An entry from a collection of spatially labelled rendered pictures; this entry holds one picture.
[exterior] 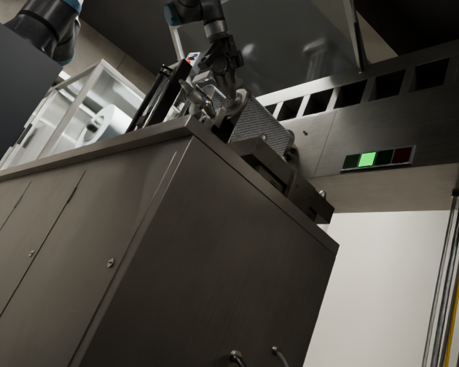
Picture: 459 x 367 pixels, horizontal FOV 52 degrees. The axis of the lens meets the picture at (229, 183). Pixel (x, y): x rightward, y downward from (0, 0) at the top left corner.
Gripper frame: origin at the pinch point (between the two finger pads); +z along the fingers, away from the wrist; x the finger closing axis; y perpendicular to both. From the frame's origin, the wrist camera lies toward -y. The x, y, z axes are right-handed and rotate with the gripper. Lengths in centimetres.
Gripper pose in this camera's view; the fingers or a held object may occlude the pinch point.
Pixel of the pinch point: (229, 95)
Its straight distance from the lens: 163.8
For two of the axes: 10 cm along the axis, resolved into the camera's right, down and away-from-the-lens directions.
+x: -6.6, 0.7, 7.5
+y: 7.0, -2.9, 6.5
